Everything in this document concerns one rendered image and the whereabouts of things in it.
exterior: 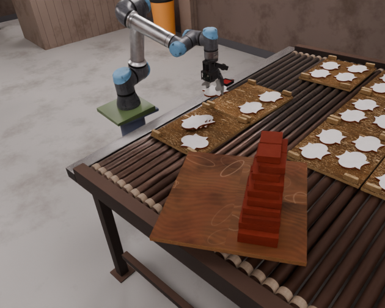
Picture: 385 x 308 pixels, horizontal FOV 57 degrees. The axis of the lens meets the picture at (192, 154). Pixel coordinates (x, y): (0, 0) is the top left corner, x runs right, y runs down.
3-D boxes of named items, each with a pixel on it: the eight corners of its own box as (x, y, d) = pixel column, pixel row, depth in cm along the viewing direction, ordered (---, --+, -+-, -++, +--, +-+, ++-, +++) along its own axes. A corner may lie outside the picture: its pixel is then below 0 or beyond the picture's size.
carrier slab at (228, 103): (205, 106, 213) (205, 104, 212) (247, 84, 235) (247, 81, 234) (250, 125, 192) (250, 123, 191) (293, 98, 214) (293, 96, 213)
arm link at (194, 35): (176, 33, 181) (194, 36, 176) (188, 26, 188) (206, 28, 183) (178, 48, 186) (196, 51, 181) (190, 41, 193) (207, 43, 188)
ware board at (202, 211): (150, 240, 117) (149, 236, 116) (189, 154, 156) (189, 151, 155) (306, 266, 105) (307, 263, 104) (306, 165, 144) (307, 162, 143)
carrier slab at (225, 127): (150, 135, 190) (150, 133, 189) (202, 107, 213) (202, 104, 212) (197, 161, 169) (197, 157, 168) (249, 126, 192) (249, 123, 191)
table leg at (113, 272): (109, 272, 230) (76, 170, 180) (124, 261, 237) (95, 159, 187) (120, 283, 223) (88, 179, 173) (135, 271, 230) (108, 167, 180)
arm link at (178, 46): (105, 1, 180) (183, 44, 169) (119, -5, 187) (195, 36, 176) (104, 22, 189) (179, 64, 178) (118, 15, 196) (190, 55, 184)
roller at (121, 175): (106, 187, 165) (103, 178, 162) (311, 58, 275) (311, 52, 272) (112, 191, 162) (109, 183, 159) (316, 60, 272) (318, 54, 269)
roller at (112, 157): (88, 174, 174) (85, 166, 171) (293, 55, 284) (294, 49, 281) (93, 178, 171) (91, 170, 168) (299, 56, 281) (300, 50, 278)
